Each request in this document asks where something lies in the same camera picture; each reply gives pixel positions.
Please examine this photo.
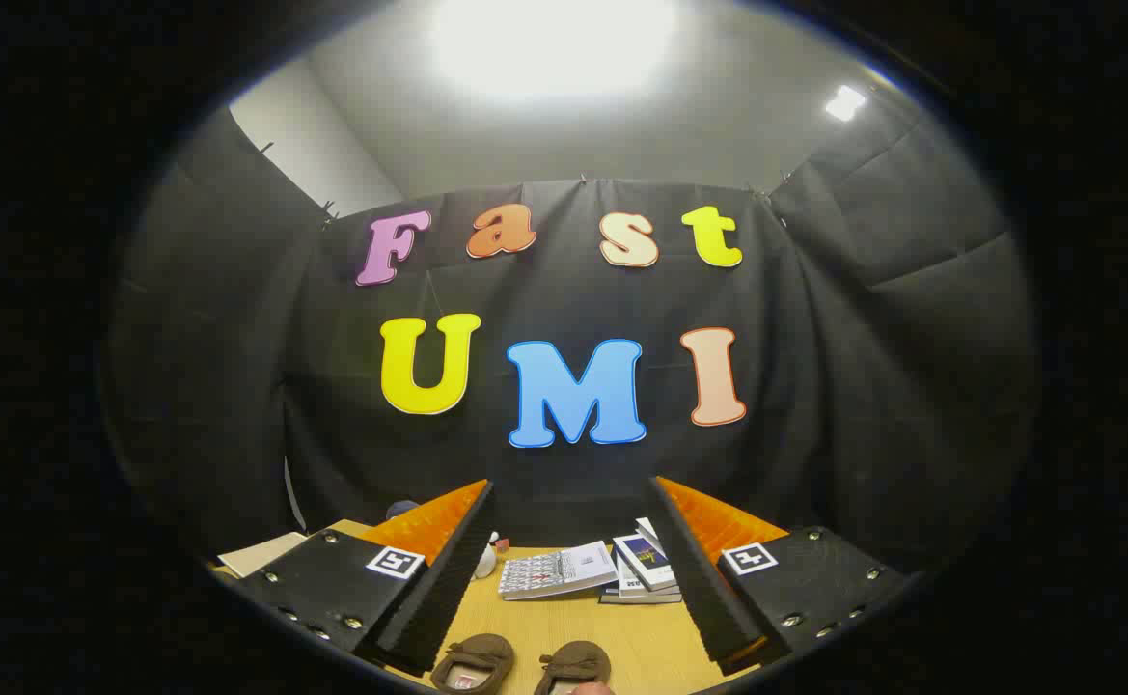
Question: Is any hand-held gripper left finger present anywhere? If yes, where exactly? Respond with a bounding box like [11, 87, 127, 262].
[234, 479, 495, 677]

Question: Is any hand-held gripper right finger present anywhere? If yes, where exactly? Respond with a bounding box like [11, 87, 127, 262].
[646, 476, 912, 677]

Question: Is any brown fuzzy slipper shoe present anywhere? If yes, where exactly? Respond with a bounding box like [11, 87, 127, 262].
[430, 633, 516, 695]
[535, 641, 613, 695]

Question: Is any beige fabric storage box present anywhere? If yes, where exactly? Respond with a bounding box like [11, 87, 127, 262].
[216, 519, 373, 580]

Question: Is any white duck plush toy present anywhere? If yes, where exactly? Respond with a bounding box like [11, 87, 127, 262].
[474, 531, 510, 579]

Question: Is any white book with blue cover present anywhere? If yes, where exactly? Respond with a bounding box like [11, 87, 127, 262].
[613, 533, 678, 592]

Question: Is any dark grey book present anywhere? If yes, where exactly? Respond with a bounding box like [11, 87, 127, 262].
[599, 583, 683, 605]

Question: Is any patterned cover book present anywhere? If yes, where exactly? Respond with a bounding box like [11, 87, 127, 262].
[498, 541, 619, 601]

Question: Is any small ceiling light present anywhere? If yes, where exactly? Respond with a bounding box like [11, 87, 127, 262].
[824, 85, 867, 123]

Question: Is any large ceiling light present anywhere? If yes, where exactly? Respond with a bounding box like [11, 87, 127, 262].
[428, 0, 680, 99]

